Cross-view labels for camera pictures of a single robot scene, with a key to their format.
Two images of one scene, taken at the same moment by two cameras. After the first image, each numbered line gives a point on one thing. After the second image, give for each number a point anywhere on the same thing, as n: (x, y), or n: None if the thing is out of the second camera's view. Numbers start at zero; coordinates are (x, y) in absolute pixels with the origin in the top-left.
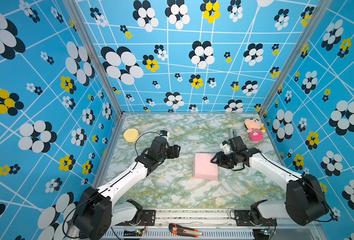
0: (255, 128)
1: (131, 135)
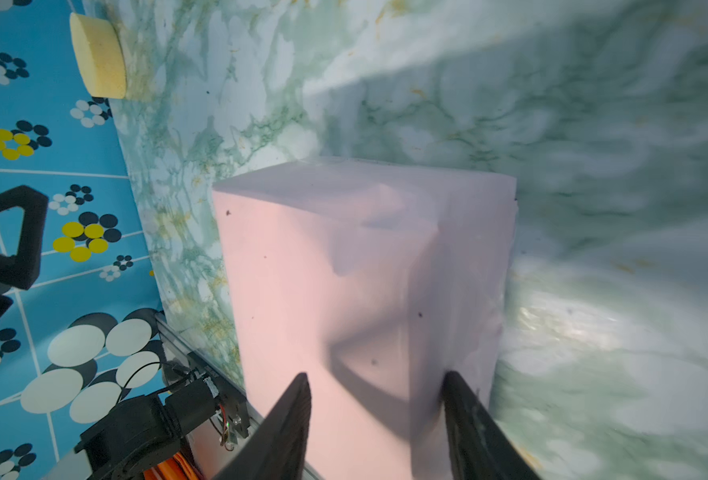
0: None
1: (99, 56)
